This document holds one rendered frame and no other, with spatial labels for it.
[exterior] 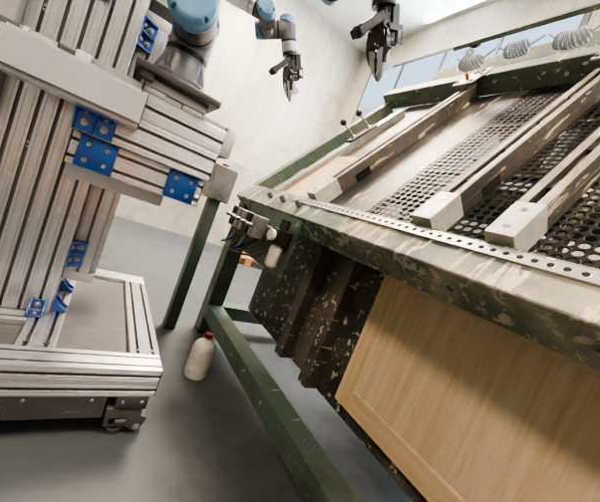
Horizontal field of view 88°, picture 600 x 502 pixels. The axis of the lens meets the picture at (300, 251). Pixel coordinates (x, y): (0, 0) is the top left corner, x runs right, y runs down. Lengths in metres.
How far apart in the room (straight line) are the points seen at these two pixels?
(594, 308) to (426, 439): 0.58
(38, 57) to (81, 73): 0.07
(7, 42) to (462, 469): 1.35
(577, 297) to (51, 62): 1.07
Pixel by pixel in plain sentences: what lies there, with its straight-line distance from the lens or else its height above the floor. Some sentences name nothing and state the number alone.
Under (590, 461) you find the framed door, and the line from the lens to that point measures 0.91.
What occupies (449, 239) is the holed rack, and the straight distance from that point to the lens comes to 0.80.
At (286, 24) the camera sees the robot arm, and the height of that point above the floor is 1.62.
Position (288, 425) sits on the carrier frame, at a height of 0.18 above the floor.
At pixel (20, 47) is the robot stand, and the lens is 0.91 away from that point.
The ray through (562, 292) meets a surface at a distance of 0.68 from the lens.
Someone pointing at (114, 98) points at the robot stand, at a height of 0.91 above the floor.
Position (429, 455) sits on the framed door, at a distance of 1.05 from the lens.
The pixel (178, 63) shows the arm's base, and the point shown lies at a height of 1.09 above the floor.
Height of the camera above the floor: 0.80
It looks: 5 degrees down
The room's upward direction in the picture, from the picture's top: 21 degrees clockwise
